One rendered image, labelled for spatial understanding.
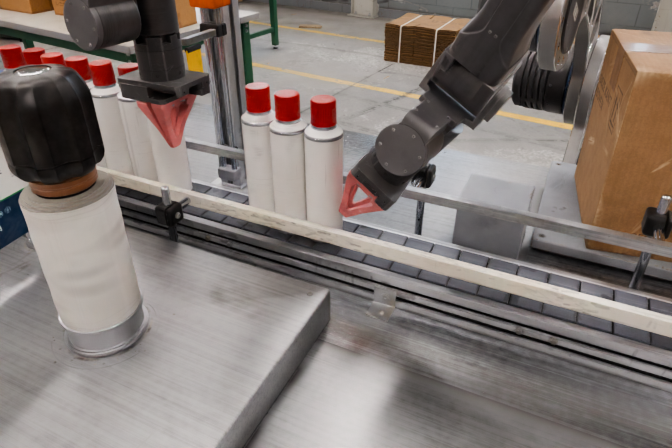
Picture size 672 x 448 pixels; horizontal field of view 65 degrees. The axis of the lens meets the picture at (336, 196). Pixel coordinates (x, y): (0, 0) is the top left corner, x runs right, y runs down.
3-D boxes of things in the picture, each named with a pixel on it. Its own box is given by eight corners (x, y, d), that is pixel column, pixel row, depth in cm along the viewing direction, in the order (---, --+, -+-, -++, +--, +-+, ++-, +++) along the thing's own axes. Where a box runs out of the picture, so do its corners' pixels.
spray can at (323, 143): (301, 239, 75) (295, 102, 65) (315, 221, 79) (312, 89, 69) (335, 247, 74) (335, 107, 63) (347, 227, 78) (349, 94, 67)
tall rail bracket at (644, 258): (616, 324, 67) (656, 215, 59) (617, 290, 73) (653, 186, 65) (644, 331, 66) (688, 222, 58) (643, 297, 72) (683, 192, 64)
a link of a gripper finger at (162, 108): (172, 158, 69) (160, 89, 65) (131, 149, 72) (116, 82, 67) (204, 140, 75) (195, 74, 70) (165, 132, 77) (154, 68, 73)
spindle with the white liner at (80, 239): (47, 342, 58) (-54, 77, 43) (109, 293, 65) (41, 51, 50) (107, 369, 55) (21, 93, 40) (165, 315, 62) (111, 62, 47)
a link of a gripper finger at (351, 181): (317, 204, 71) (358, 161, 65) (338, 182, 76) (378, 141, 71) (353, 239, 71) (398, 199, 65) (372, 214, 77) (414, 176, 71)
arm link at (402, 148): (517, 89, 58) (457, 40, 59) (491, 112, 49) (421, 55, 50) (452, 165, 65) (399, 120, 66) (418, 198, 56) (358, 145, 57)
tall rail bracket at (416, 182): (395, 263, 79) (402, 164, 70) (410, 237, 84) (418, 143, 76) (416, 268, 77) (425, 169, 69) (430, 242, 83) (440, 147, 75)
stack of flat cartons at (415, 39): (382, 60, 469) (383, 23, 453) (404, 46, 510) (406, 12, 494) (452, 70, 443) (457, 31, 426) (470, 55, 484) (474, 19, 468)
